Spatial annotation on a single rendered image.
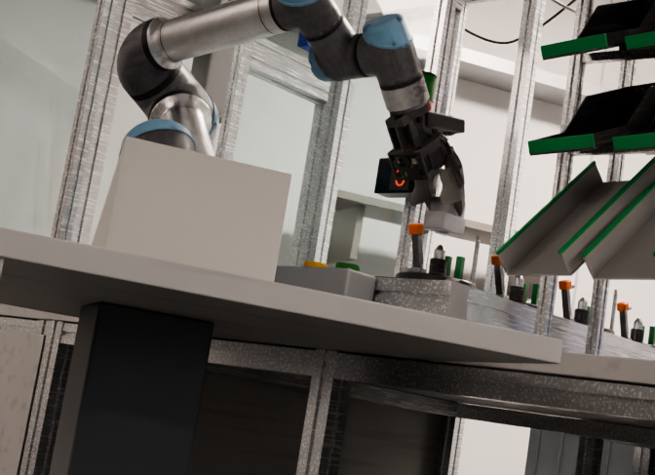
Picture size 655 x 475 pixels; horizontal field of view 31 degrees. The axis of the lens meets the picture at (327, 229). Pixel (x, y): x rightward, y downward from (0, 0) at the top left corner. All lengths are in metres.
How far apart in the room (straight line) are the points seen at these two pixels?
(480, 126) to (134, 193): 4.01
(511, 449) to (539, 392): 3.88
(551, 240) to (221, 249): 0.56
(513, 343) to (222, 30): 0.89
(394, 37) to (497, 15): 3.77
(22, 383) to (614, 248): 1.23
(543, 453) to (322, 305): 2.81
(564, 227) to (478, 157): 3.56
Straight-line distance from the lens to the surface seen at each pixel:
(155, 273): 1.23
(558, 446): 4.01
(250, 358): 1.95
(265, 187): 1.64
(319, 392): 1.84
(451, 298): 1.80
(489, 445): 5.45
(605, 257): 1.80
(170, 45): 2.10
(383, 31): 1.92
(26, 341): 2.47
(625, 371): 1.54
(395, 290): 1.86
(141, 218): 1.59
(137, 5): 2.97
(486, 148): 5.51
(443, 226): 2.02
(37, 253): 1.21
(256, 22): 1.99
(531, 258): 1.87
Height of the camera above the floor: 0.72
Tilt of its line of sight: 9 degrees up
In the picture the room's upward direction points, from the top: 9 degrees clockwise
